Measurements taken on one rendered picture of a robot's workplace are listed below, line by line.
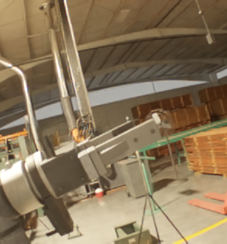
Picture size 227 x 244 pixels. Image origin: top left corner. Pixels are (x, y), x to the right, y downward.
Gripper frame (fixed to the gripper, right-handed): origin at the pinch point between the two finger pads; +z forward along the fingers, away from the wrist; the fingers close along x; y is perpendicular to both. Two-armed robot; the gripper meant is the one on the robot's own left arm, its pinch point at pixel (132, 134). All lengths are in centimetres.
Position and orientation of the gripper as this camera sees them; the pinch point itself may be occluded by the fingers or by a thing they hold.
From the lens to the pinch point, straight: 41.6
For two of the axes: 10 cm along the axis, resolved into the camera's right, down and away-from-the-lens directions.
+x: -1.6, -0.1, 9.9
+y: -4.3, -9.0, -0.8
